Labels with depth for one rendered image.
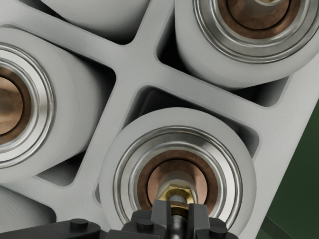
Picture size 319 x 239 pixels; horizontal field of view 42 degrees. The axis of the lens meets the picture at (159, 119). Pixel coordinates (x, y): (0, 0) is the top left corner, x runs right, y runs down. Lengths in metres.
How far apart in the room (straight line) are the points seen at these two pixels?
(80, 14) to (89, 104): 0.06
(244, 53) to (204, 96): 0.08
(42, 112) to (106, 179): 0.06
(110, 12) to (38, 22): 0.07
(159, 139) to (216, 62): 0.06
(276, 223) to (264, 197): 0.20
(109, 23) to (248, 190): 0.16
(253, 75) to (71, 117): 0.11
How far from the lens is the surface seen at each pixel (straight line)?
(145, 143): 0.24
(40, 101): 0.25
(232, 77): 0.25
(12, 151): 0.26
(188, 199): 0.21
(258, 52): 0.25
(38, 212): 0.36
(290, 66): 0.26
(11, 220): 0.32
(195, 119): 0.25
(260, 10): 0.24
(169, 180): 0.22
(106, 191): 0.25
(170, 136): 0.24
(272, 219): 0.52
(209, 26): 0.25
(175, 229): 0.16
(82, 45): 0.33
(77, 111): 0.26
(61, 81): 0.26
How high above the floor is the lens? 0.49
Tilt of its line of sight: 87 degrees down
